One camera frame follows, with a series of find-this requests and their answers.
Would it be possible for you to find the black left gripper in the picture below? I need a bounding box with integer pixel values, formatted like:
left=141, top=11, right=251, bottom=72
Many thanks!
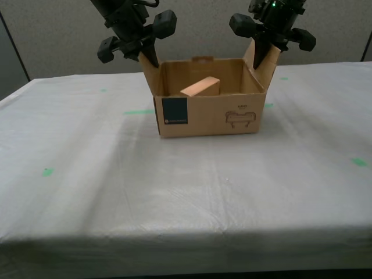
left=97, top=9, right=178, bottom=68

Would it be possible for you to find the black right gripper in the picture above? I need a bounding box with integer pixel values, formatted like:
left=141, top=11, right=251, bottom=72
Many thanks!
left=228, top=10, right=317, bottom=70

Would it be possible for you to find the light wooden block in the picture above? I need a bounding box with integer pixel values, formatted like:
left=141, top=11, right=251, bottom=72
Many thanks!
left=180, top=76, right=221, bottom=98

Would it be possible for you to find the brown cardboard box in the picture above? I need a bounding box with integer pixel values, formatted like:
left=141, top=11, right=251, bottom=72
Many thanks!
left=138, top=40, right=282, bottom=139

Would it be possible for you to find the grey fabric office partition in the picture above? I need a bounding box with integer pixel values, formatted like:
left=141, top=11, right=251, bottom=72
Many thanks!
left=0, top=0, right=372, bottom=82

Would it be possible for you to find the dark grey partition panel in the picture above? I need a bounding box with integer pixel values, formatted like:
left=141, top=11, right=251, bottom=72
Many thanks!
left=0, top=13, right=30, bottom=101

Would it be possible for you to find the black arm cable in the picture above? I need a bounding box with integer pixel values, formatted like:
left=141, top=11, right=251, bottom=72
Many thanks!
left=132, top=0, right=161, bottom=9

